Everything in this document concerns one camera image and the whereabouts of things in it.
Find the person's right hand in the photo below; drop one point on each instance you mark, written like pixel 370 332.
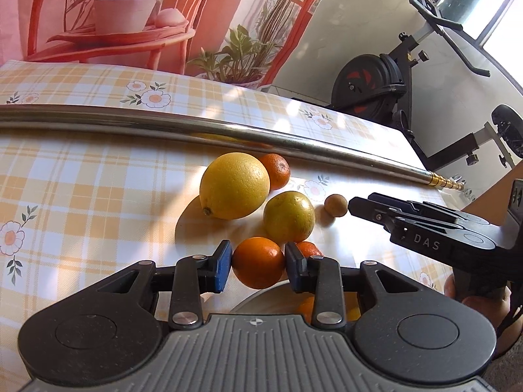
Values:
pixel 451 286

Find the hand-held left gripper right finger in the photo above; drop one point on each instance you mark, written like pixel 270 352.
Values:
pixel 294 267

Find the checkered floral tablecloth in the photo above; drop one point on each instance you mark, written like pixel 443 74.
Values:
pixel 81 192

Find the yellow-green citrus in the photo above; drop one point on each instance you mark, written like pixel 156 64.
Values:
pixel 289 216

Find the long metal pole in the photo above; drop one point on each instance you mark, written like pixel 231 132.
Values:
pixel 204 128

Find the printed backdrop cloth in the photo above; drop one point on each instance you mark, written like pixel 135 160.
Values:
pixel 122 16

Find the brown longan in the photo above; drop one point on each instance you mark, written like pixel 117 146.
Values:
pixel 336 205

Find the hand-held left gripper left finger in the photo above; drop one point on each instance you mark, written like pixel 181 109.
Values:
pixel 222 265

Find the small orange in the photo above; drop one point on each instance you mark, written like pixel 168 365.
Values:
pixel 258 262
pixel 306 306
pixel 310 250
pixel 280 169

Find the black exercise bike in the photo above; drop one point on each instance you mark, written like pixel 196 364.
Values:
pixel 376 77

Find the window with dark frame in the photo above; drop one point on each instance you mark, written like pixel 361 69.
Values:
pixel 490 4

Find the brown wooden board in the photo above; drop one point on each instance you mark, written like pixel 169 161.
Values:
pixel 490 202

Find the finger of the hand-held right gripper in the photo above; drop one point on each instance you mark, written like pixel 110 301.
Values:
pixel 369 211
pixel 382 197

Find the white plate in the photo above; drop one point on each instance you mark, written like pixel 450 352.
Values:
pixel 261 299

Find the yellow lemon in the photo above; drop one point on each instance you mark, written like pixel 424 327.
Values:
pixel 235 186

